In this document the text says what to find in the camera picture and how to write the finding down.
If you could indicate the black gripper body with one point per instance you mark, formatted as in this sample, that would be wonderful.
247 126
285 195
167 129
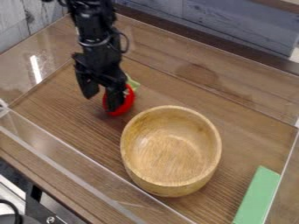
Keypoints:
102 58

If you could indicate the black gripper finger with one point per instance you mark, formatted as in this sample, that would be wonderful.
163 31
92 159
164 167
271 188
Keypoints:
115 97
87 83

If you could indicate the red plush strawberry toy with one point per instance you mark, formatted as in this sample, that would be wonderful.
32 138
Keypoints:
131 85

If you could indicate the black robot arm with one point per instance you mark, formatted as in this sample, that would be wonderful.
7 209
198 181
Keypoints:
94 17

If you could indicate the wooden bowl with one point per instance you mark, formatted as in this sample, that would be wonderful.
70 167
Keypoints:
171 149

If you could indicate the black table clamp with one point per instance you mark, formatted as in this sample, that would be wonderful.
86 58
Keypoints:
36 210

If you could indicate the green tape strip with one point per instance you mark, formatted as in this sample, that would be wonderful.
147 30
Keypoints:
255 203

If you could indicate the clear acrylic front wall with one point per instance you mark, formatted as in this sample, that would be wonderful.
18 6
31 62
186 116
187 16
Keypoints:
82 184

